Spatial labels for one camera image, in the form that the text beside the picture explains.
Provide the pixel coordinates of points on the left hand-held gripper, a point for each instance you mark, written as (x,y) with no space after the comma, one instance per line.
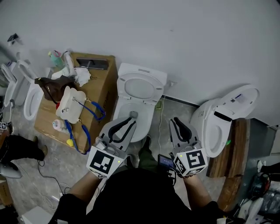
(102,160)

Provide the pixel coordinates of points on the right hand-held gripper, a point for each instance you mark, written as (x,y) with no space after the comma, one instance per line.
(192,162)

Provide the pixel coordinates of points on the white toilet bowl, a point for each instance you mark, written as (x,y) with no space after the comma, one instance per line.
(144,118)

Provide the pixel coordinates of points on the white toilet seat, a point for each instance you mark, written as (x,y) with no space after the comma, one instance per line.
(121,89)

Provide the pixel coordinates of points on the person's right forearm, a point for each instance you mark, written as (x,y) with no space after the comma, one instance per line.
(197,190)

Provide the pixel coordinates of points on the person's left forearm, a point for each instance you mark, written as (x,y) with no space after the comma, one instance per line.
(85,188)

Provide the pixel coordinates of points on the white smart toilet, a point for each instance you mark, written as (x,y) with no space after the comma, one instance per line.
(205,122)

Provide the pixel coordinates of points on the white smart toilet lid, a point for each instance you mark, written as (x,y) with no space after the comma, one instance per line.
(242,100)

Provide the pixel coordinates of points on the white toilet with open seat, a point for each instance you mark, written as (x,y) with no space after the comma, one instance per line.
(32,102)

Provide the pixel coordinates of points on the black handheld screen device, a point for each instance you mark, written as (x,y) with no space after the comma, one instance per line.
(165,163)

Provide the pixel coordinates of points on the person's green trouser leg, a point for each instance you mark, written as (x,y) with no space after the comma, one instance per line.
(147,159)

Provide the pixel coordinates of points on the large cardboard box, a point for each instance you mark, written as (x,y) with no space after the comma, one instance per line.
(98,87)

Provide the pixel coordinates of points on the dark wooden plank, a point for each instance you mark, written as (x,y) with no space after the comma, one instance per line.
(229,153)

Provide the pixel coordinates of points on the yellow small object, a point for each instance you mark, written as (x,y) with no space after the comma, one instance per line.
(70,142)

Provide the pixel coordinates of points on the white pouch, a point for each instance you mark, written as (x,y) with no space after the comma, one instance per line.
(71,105)

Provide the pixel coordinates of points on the pink bottle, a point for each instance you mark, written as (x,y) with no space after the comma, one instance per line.
(58,125)

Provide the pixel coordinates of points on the white crumpled tissue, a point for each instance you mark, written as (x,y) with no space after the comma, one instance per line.
(83,75)

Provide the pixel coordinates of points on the person's black shirt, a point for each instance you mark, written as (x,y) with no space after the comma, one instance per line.
(135,197)

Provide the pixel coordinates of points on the black flat tool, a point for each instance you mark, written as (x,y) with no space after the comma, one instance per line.
(94,62)

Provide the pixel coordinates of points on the narrow wooden plank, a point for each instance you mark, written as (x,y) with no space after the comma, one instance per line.
(228,192)

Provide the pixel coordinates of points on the grey cabinet panel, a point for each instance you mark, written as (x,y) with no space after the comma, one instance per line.
(260,135)

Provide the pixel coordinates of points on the brown bag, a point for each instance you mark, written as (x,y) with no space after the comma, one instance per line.
(52,87)

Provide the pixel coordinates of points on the white spray bottle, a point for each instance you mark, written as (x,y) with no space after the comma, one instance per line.
(68,62)

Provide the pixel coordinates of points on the green bottle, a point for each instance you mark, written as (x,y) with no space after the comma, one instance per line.
(56,59)

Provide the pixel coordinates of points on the white plastic appliance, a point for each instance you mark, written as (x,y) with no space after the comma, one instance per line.
(253,207)

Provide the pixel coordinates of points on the grey plastic object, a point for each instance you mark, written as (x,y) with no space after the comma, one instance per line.
(9,171)

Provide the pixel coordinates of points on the white box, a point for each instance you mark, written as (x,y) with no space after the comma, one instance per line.
(37,216)

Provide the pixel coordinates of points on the small cardboard box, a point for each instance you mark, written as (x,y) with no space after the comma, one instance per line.
(4,193)

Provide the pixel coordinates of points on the black wall device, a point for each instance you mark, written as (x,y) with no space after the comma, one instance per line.
(13,38)

